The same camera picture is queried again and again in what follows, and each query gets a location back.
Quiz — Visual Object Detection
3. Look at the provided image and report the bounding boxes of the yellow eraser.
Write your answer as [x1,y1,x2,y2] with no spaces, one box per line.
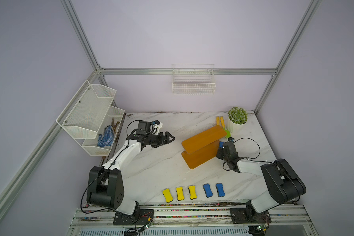
[176,186,185,201]

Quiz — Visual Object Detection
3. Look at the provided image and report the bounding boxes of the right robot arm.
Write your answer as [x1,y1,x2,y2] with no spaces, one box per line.
[216,141,306,216]

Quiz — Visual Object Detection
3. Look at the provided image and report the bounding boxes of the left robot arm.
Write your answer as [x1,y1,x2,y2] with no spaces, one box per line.
[85,132,175,217]

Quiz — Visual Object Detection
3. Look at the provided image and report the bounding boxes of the wooden two-tier shelf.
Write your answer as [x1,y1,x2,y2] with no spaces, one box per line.
[182,125,226,170]

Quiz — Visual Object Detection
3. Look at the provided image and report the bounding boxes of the wooden clips in shelf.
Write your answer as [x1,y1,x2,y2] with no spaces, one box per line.
[111,118,120,134]

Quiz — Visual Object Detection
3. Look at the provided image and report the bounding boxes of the blue item in shelf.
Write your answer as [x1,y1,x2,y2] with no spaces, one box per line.
[97,125,114,148]

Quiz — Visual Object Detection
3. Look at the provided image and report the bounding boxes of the white plant pot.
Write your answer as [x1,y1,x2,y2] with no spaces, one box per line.
[226,119,245,134]

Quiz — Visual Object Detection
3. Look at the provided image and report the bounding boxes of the green artificial plant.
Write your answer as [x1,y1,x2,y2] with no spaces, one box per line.
[228,107,248,125]

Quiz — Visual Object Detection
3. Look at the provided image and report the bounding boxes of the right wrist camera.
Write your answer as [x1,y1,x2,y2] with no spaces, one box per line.
[227,137,235,143]

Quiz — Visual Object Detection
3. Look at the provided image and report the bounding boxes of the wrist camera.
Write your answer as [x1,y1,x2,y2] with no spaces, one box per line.
[136,120,163,135]
[227,137,235,143]

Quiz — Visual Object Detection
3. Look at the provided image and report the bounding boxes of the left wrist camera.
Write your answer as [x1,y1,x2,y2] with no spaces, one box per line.
[136,120,163,135]

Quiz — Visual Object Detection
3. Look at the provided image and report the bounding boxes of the green trowel yellow handle right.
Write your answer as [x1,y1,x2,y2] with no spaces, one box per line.
[219,117,231,139]

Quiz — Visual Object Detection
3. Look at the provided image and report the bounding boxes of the white wire wall basket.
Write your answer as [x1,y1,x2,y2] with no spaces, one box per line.
[172,64,216,95]

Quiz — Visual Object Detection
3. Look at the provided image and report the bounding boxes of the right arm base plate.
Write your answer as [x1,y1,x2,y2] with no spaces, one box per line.
[230,208,271,224]

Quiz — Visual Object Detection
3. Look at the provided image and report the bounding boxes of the white mesh wall shelf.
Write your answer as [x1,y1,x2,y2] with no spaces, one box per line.
[56,81,124,156]

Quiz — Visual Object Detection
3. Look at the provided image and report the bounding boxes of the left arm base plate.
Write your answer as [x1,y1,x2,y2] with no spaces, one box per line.
[113,209,154,227]

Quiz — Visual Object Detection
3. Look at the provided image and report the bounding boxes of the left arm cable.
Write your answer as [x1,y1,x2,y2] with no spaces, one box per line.
[80,119,144,214]

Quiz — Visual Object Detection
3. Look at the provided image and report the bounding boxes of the aluminium rail front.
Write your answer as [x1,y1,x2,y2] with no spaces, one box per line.
[67,202,318,236]

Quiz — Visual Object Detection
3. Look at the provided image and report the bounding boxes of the aluminium corner frame post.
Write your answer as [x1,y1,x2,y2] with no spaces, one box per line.
[254,0,322,115]

